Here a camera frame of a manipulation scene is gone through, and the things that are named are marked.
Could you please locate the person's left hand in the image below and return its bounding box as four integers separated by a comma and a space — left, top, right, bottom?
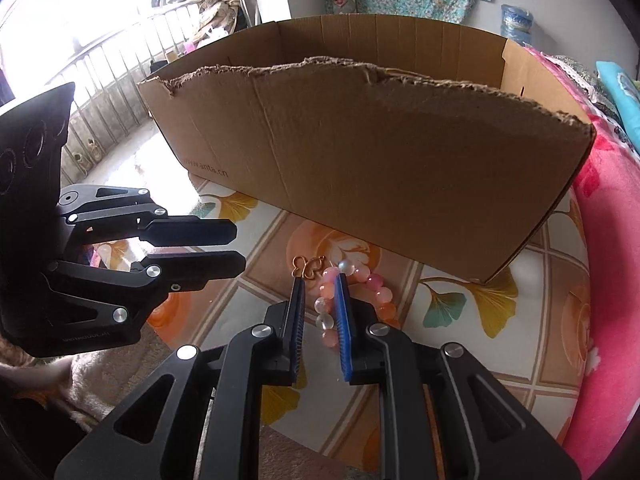
0, 357, 71, 401

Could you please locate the gold heart earring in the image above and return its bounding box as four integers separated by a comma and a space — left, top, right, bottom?
291, 256, 327, 279

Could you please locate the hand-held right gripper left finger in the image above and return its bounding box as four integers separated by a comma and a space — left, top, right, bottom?
53, 276, 308, 480

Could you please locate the pink bead bracelet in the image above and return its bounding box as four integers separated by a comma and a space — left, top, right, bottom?
314, 260, 398, 343

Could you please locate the blue labelled water jug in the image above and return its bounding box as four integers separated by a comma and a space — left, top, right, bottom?
501, 4, 536, 47

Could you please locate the light blue quilt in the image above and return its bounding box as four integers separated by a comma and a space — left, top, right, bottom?
595, 60, 640, 153

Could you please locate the white fluffy cloth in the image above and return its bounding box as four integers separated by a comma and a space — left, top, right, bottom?
50, 327, 166, 433

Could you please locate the brown cardboard box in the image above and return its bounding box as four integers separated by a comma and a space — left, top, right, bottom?
136, 14, 598, 283

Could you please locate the pink floral blanket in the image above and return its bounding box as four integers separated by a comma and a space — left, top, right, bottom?
525, 45, 640, 480

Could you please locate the tile pattern tablecloth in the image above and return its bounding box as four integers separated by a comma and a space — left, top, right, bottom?
90, 170, 591, 476

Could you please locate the metal balcony railing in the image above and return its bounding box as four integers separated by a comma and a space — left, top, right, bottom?
42, 0, 216, 181

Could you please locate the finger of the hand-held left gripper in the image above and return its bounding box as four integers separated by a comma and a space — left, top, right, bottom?
46, 250, 248, 322
57, 184, 239, 248

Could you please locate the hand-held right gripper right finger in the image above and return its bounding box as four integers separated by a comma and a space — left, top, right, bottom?
333, 272, 584, 480

